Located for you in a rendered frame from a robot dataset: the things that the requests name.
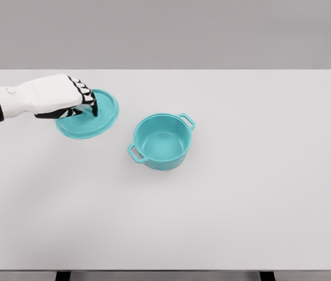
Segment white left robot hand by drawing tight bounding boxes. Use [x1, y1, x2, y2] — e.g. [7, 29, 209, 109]
[26, 73, 98, 119]

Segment teal pot lid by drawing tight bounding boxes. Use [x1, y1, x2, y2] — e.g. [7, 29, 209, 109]
[55, 88, 120, 140]

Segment teal pot with handles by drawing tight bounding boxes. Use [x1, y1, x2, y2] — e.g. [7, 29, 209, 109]
[127, 113, 196, 171]

